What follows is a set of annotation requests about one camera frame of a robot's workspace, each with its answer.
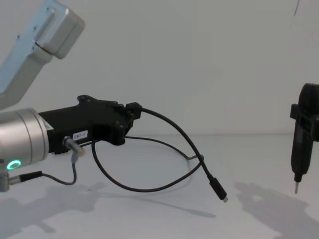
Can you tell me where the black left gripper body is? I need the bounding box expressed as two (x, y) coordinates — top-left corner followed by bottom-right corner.
(38, 95), (120, 156)

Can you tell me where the white table cloth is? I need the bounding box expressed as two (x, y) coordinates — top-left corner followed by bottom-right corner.
(0, 132), (319, 239)

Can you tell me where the black cable with plug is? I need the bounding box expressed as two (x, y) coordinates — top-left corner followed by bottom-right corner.
(91, 107), (230, 204)

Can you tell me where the white backdrop curtain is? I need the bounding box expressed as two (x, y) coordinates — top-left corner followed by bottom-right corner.
(0, 0), (319, 137)

